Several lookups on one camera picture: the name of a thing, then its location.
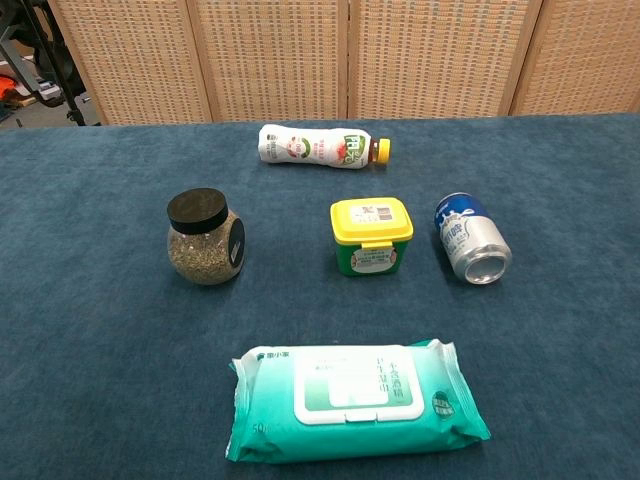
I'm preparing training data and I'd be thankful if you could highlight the green wet wipes pack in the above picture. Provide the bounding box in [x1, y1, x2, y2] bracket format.
[223, 338, 492, 465]

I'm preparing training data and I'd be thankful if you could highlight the blue and silver drink can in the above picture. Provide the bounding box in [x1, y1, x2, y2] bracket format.
[433, 191, 514, 287]

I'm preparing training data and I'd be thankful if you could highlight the green tub with yellow lid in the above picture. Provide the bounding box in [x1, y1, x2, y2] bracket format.
[329, 196, 415, 278]

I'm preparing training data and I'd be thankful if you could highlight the white bottle with yellow cap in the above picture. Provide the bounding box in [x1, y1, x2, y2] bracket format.
[257, 123, 393, 171]

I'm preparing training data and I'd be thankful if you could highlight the glass jar with black lid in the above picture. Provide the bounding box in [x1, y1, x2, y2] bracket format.
[166, 187, 247, 287]

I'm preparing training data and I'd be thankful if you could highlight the woven rattan folding screen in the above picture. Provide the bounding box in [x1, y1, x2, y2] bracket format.
[46, 0, 640, 126]

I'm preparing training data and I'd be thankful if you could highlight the black tripod stand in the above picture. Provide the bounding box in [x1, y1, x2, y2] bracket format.
[0, 0, 103, 127]

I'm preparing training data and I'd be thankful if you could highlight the blue table cloth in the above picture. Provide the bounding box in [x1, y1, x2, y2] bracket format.
[0, 112, 640, 480]

